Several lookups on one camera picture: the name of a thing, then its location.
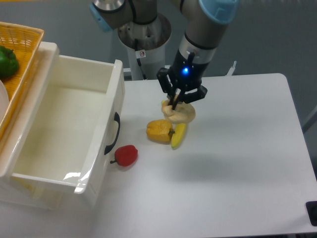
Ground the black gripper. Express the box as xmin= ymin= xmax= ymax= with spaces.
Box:
xmin=157 ymin=52 xmax=208 ymax=110

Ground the round knotted bread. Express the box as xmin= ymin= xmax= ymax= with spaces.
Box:
xmin=161 ymin=99 xmax=196 ymax=124

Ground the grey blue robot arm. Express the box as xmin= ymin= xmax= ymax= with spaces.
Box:
xmin=90 ymin=0 xmax=239 ymax=108

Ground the white open upper drawer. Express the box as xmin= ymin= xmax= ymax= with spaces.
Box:
xmin=7 ymin=56 xmax=125 ymax=209

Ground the white drawer cabinet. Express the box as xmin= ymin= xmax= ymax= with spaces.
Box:
xmin=0 ymin=43 xmax=112 ymax=209

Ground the orange bell pepper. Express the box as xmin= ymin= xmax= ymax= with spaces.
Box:
xmin=146 ymin=119 xmax=174 ymax=143

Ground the yellow banana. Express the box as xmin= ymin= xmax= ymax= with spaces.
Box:
xmin=161 ymin=99 xmax=188 ymax=150

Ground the red bell pepper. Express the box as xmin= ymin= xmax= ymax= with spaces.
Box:
xmin=110 ymin=145 xmax=138 ymax=167

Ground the yellow woven basket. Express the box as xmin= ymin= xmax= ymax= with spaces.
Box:
xmin=0 ymin=22 xmax=44 ymax=137

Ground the green bell pepper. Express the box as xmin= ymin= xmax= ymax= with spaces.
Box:
xmin=0 ymin=46 xmax=19 ymax=79

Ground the white plate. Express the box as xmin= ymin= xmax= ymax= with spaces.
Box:
xmin=0 ymin=81 xmax=9 ymax=122

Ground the black object at table edge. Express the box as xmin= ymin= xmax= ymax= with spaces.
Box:
xmin=306 ymin=201 xmax=317 ymax=227

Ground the black cable on pedestal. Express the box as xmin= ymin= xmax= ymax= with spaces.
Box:
xmin=133 ymin=39 xmax=148 ymax=80

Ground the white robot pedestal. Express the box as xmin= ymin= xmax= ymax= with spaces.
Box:
xmin=118 ymin=13 xmax=171 ymax=80

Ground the black drawer handle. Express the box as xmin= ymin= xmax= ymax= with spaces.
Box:
xmin=104 ymin=112 xmax=121 ymax=155

